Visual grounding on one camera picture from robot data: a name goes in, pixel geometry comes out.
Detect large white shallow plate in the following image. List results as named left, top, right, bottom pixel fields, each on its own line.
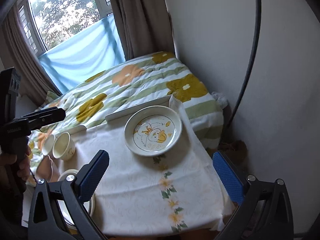
left=58, top=169, right=95, bottom=230

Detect cream ceramic bowl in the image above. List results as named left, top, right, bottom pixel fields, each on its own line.
left=53, top=132, right=76, bottom=161

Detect pink handled baking dish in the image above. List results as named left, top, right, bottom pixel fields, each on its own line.
left=35, top=155, right=60, bottom=182

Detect duck pattern plate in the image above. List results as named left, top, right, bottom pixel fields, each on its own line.
left=124, top=105, right=183, bottom=157

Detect small white ribbed bowl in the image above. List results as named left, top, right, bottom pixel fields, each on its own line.
left=42, top=134, right=56, bottom=157

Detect person's left hand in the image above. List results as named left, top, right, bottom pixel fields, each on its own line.
left=1, top=146, right=31, bottom=181

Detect light blue window cloth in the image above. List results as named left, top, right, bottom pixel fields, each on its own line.
left=38, top=14, right=125, bottom=94

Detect white tray table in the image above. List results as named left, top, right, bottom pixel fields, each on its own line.
left=66, top=95, right=171, bottom=134

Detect white floral tablecloth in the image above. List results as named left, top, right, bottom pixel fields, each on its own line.
left=55, top=98, right=235, bottom=237

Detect floral striped quilt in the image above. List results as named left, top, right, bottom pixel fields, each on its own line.
left=29, top=52, right=224, bottom=171

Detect brown curtain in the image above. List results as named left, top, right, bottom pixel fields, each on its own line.
left=110, top=0, right=175, bottom=60

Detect black cable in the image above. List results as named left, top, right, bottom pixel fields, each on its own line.
left=226, top=0, right=262, bottom=131

